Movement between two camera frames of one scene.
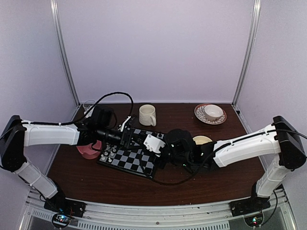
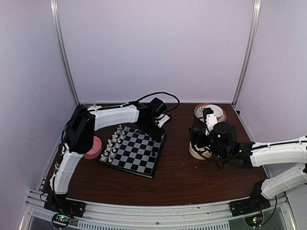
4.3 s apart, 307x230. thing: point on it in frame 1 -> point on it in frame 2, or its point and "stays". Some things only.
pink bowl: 88,152 stays
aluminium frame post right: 243,76 stays
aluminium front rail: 212,216 stays
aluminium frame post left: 60,51 stays
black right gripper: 159,166 -> 197,135
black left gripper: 127,136 -> 156,137
